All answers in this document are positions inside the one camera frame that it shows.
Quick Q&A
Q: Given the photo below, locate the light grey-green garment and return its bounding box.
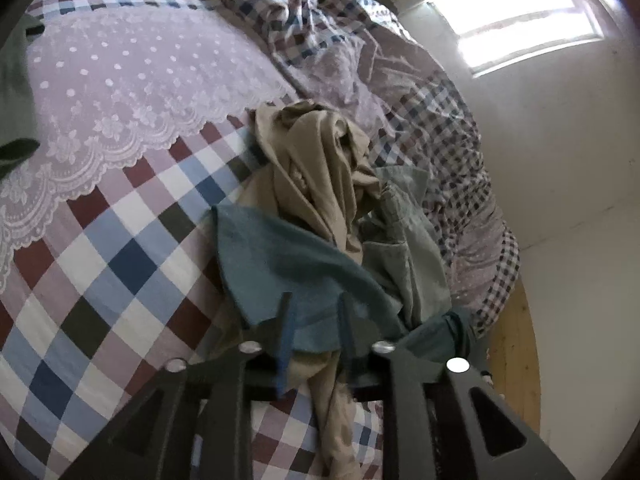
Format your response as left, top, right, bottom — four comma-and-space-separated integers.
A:
359, 166, 454, 328

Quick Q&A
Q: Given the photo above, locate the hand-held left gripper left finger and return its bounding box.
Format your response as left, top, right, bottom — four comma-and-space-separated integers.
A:
65, 292, 296, 480

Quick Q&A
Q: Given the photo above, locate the large checkered bed sheet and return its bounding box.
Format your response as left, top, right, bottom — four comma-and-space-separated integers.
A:
0, 0, 401, 480

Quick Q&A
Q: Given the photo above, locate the beige garment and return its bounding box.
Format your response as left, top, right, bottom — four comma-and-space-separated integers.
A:
249, 100, 382, 480

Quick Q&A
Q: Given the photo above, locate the small checkered pink quilt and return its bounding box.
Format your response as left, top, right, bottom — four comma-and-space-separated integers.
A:
210, 0, 522, 338

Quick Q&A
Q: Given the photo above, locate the wooden bed board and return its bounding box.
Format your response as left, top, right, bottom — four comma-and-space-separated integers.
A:
486, 279, 544, 438

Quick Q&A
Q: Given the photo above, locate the teal garment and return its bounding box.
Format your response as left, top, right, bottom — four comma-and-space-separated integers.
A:
212, 203, 473, 361

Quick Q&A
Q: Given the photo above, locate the dark green garment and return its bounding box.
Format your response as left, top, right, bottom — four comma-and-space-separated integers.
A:
0, 14, 42, 182

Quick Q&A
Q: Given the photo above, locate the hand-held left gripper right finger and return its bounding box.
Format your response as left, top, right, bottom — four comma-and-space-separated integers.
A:
336, 296, 576, 480

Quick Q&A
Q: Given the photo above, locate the window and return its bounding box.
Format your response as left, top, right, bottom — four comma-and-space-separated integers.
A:
426, 0, 607, 79

